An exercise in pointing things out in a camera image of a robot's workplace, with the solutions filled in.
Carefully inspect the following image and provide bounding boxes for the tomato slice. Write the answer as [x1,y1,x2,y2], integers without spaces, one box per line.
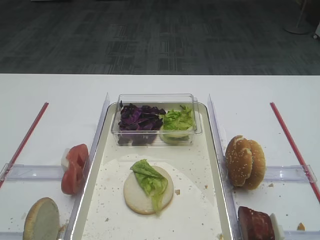
[66,143,89,171]

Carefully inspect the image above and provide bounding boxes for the shredded green lettuce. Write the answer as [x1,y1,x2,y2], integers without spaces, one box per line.
[159,105,196,145]

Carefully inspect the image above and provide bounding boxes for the green lettuce leaf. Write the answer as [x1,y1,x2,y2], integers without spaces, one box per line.
[130,159,168,215]

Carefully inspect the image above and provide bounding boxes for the white tomato holder block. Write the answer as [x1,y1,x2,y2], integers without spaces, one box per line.
[61,148,70,169]

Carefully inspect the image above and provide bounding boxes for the remaining tomato slices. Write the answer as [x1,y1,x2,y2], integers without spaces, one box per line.
[61,159,85,195]

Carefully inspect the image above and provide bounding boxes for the stacked meat patties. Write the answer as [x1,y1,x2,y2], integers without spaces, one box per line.
[238,206,275,240]

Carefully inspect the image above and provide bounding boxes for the white meat holder block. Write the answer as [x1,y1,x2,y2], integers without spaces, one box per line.
[269,213,285,240]

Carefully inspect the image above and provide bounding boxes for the clear plastic container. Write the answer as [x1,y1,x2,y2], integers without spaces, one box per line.
[110,93,202,146]

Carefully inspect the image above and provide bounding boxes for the purple cabbage leaves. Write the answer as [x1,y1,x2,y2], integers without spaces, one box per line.
[117,102,166,146]

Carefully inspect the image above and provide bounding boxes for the right clear long divider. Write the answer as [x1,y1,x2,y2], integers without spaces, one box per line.
[207,94,243,240]

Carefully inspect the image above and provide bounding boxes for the clear long divider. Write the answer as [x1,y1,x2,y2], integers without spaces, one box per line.
[61,93,110,240]
[207,94,243,240]

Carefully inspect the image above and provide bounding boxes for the bottom bun on tray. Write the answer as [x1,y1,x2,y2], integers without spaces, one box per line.
[123,166,174,215]

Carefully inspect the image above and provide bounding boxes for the sesame bun front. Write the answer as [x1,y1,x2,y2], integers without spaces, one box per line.
[225,135,253,187]

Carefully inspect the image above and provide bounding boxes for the sesame bun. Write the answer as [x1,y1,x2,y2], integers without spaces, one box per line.
[245,140,266,190]
[225,135,253,187]

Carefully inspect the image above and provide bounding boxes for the silver metal tray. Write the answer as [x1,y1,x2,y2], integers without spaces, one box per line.
[68,103,233,240]

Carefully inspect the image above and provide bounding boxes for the sesame bun rear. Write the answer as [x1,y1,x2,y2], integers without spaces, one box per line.
[245,140,266,190]

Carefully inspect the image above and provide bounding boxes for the left clear long divider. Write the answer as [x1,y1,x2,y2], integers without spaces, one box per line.
[61,93,110,240]

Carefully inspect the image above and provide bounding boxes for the left red straw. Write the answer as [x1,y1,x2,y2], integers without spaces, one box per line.
[0,102,49,187]

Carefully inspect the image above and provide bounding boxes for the red straw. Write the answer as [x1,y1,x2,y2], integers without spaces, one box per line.
[0,102,49,187]
[269,102,320,202]

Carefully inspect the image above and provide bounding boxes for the upright bun half left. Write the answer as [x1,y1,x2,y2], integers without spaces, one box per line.
[22,197,60,240]

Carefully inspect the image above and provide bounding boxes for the white round stand base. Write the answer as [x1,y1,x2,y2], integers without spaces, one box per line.
[283,0,311,35]

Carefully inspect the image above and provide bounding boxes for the right red straw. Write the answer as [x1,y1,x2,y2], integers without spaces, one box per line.
[269,102,320,202]

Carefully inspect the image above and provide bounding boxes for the right upper clear rail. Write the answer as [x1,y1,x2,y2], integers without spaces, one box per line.
[263,165,317,183]

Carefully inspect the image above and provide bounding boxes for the clear rail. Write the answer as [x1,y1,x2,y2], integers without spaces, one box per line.
[0,164,64,181]
[0,231,23,240]
[284,230,320,240]
[263,165,317,183]

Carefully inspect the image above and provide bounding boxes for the left upper clear rail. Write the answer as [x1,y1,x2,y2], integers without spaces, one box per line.
[0,164,64,181]

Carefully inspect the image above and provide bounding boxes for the right lower clear rail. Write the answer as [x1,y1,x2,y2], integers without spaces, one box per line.
[284,230,320,240]

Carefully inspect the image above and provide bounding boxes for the left lower clear rail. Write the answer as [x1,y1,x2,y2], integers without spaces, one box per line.
[0,231,23,240]

